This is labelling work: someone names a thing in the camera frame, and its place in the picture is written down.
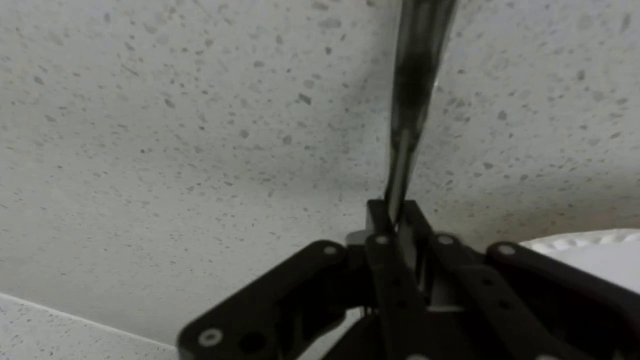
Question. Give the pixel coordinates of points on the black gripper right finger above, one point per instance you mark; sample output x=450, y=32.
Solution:
x=507, y=307

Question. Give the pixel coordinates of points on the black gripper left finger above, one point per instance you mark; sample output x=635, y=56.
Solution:
x=393, y=300

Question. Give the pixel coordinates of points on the thin dark metal rod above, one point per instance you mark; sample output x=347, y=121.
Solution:
x=421, y=66

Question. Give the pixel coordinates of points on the small white plate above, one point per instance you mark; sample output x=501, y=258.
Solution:
x=601, y=256

